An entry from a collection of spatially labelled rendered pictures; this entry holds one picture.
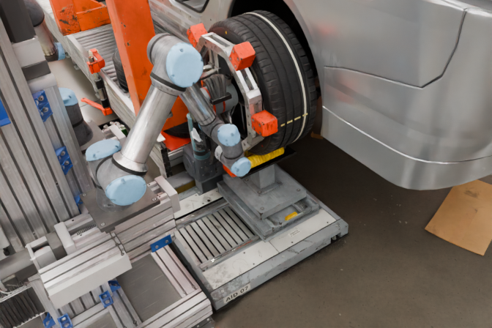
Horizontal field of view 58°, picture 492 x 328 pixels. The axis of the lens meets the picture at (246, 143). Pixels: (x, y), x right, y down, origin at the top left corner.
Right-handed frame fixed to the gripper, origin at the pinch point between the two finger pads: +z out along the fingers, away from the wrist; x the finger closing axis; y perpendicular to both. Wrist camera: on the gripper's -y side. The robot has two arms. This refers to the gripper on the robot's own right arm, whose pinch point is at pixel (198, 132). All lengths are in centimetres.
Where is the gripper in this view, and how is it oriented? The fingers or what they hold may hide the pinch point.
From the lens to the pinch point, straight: 190.4
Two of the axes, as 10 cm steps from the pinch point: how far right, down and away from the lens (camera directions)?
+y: -0.8, -8.1, -5.8
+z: -5.6, -4.4, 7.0
